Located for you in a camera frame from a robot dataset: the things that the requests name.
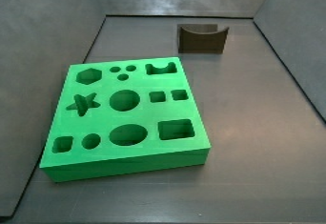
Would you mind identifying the green shape sorter block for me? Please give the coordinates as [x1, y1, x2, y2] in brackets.
[40, 57, 210, 182]

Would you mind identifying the dark curved cradle block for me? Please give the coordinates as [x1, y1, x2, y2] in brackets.
[177, 24, 230, 54]

